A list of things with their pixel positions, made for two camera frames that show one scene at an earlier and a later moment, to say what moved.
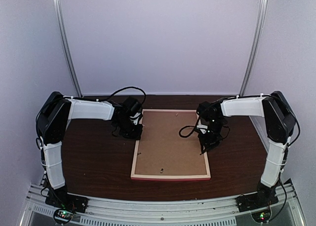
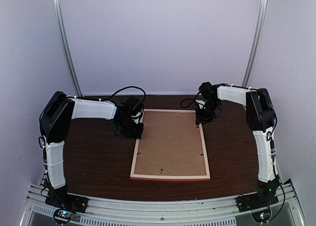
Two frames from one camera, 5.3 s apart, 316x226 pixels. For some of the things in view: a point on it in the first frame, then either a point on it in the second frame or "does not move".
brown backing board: [161, 150] does not move
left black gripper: [136, 136] does not move
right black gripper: [209, 144] to [202, 118]
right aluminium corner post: [258, 40] does not move
